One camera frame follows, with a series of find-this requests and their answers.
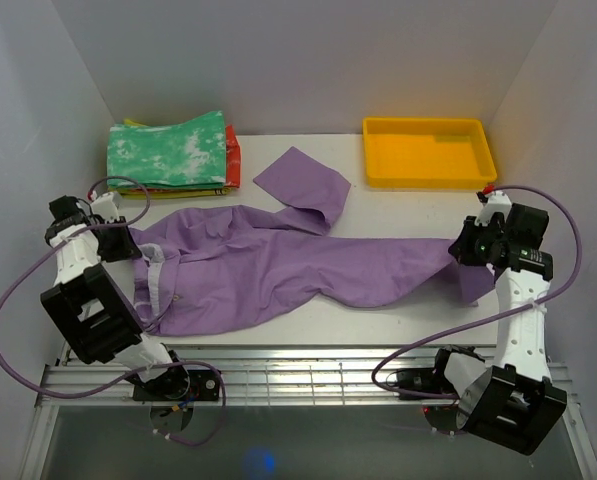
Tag purple trousers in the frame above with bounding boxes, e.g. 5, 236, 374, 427
132, 148, 494, 337

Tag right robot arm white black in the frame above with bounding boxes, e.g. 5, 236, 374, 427
429, 192, 567, 455

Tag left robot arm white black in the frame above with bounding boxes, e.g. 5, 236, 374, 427
40, 193, 191, 401

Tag yellow folded trousers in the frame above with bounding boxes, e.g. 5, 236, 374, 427
108, 117, 235, 200

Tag green white folded trousers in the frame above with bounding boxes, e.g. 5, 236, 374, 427
105, 110, 229, 189

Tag red folded trousers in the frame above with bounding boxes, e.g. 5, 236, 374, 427
225, 125, 241, 188

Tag yellow plastic tray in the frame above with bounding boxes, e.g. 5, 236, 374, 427
362, 117, 497, 190

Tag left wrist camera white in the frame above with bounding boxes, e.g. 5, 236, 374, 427
88, 191, 122, 224

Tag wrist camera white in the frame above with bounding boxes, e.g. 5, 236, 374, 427
88, 191, 122, 224
476, 185, 512, 226

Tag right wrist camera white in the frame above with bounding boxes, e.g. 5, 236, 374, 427
476, 185, 512, 226

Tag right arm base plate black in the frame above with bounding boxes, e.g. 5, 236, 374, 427
395, 368, 456, 400

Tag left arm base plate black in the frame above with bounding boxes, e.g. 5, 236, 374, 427
131, 369, 220, 403

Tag aluminium rail frame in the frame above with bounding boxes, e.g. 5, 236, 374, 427
35, 339, 579, 411

